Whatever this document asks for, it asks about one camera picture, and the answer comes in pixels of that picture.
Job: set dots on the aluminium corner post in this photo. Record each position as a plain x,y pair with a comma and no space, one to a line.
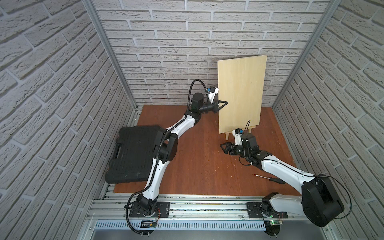
98,24
323,22

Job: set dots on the light wooden board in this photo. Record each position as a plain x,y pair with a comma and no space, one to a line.
241,84

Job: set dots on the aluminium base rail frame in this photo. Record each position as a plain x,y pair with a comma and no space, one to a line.
189,213

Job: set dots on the right aluminium corner post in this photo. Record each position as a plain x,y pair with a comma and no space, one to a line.
323,22

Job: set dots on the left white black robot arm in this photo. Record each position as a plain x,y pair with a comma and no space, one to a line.
165,148

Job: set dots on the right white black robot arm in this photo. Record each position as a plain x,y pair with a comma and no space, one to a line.
318,199

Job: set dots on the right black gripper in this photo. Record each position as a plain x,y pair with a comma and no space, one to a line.
228,144

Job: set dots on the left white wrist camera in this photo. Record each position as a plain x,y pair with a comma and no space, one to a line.
212,91

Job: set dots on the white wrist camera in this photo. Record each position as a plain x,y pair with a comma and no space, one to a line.
237,133
212,91

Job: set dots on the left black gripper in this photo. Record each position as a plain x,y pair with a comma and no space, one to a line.
216,106

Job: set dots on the black handled screwdriver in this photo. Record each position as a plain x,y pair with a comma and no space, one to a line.
271,178

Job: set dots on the left aluminium corner post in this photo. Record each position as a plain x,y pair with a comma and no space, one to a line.
98,24

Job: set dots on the small wooden easel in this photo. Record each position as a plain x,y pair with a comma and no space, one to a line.
247,129

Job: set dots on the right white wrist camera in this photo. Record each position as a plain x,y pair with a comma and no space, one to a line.
237,133

